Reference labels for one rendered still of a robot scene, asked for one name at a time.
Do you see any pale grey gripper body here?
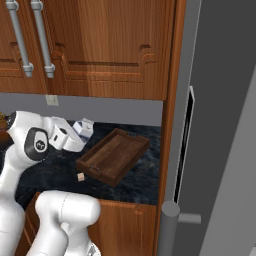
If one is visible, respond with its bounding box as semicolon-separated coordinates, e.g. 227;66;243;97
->
72;117;95;143

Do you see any wide wooden wall cupboard door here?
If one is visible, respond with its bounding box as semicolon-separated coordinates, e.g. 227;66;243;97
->
40;0;178;101

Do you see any grey cupboard door handle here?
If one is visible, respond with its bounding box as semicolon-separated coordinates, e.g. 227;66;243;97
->
4;0;35;79
29;0;56;79

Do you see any wooden base cupboard front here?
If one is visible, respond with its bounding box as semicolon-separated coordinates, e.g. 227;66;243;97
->
14;191;158;256

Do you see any grey fridge door handle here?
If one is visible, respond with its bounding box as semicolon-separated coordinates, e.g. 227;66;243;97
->
156;200;202;256

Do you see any grey fridge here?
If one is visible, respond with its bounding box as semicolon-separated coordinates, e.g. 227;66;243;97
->
156;0;256;256

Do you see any dark brown wooden tray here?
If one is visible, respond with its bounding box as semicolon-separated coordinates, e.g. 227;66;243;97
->
75;127;151;188

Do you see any beige wall socket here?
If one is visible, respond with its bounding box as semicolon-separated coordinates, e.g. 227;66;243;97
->
45;94;60;107

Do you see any brown wooden object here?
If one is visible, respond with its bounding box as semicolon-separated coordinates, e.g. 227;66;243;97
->
0;112;11;142

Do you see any tall wooden side panel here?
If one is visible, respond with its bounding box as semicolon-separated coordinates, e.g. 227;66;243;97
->
152;0;188;256

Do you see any narrow wooden wall cupboard door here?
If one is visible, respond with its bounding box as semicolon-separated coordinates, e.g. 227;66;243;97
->
0;0;48;95

